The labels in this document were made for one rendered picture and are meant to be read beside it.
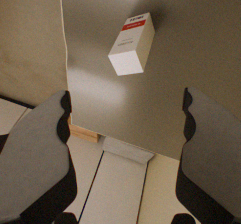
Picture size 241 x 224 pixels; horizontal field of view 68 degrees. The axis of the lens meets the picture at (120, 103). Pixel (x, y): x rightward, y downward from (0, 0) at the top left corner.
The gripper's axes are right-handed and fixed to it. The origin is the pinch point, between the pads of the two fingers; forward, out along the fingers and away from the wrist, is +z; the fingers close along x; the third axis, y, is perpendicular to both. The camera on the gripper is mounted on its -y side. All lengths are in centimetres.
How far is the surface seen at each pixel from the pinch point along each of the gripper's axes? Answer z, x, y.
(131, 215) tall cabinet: 92, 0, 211
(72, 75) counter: 28.6, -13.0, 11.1
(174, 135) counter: 27.7, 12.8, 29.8
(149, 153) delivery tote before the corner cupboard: 133, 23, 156
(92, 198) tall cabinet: 103, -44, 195
